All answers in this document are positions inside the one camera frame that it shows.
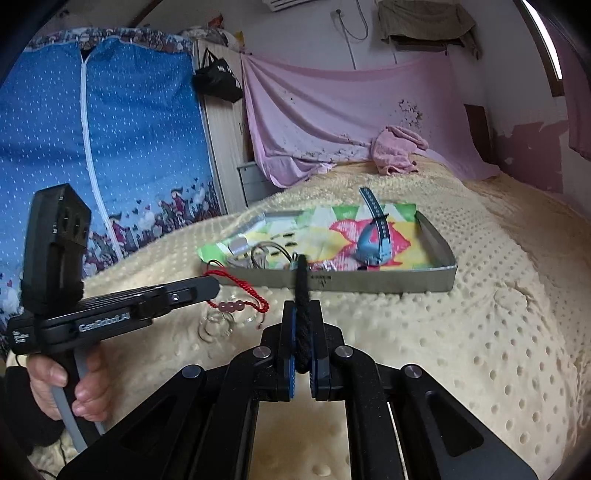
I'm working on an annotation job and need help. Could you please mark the person's left hand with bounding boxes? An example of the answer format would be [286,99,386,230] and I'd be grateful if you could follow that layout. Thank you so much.
[25,344,112,423]

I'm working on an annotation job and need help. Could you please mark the black power cable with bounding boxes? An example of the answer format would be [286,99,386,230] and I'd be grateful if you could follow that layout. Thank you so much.
[330,0,370,42]

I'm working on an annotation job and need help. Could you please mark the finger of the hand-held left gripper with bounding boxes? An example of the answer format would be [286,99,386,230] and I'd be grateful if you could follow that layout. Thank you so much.
[136,277,221,321]

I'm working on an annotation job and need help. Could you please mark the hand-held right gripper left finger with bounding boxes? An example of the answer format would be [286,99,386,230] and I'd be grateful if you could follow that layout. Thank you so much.
[58,300,298,480]

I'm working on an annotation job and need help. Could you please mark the person's left forearm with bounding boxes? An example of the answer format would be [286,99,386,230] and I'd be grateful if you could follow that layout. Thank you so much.
[0,364,65,455]

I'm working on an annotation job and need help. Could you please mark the thin silver bangle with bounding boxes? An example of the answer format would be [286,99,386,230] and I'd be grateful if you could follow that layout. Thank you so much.
[198,302,262,343]

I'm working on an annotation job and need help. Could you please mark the white air conditioner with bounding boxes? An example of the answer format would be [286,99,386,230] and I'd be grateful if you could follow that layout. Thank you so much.
[261,0,319,12]

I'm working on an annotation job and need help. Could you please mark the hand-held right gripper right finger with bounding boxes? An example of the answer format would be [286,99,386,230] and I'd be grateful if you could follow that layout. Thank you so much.
[308,300,539,480]

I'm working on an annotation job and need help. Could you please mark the printed fabric bundle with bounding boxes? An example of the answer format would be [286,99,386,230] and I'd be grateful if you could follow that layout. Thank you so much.
[178,16,245,47]

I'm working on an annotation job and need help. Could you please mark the crumpled pink towel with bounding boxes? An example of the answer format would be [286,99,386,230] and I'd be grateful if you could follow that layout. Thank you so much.
[370,126,429,176]

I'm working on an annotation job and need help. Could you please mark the beige wooden wardrobe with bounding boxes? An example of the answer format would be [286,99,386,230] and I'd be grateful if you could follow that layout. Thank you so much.
[193,39,254,215]

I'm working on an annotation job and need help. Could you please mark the red string bracelet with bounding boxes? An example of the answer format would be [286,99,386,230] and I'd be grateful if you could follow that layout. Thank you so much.
[203,270,270,329]

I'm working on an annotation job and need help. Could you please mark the blue dotted wardrobe cover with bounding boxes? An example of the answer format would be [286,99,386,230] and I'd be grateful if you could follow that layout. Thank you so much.
[0,28,222,324]

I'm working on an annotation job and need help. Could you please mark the pink hanging sheet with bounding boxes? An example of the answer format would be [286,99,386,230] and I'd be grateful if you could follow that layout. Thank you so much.
[241,53,502,189]

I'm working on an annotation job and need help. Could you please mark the pink curtain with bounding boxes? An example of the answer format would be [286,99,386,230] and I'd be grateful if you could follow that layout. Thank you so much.
[538,14,591,162]

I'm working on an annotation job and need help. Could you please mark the colourful printed paper sheet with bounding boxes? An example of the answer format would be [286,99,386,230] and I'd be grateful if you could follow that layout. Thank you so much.
[198,203,419,273]

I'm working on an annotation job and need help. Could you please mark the black bag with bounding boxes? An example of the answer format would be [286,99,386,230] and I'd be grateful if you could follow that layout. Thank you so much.
[191,48,244,103]

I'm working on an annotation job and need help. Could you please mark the black hair tie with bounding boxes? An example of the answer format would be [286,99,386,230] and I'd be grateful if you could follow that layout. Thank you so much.
[294,253,311,374]

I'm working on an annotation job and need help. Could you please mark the grey metal tray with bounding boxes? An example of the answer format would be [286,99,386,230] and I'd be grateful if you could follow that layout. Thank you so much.
[198,203,459,294]

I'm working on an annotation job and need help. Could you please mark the brown framed window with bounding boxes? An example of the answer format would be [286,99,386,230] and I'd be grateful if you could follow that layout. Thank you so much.
[517,0,566,97]

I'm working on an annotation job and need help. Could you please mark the brown board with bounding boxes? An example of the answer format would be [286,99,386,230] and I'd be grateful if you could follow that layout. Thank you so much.
[463,104,492,162]

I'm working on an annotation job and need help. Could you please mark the grey drawer cabinet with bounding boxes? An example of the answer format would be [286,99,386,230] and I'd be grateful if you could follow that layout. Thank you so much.
[236,161,278,208]

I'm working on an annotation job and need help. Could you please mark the olive cloth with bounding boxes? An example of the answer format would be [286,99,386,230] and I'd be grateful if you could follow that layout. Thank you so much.
[378,0,483,61]

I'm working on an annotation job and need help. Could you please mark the blue smartwatch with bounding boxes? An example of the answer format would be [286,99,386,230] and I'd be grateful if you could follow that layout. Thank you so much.
[355,187,393,271]

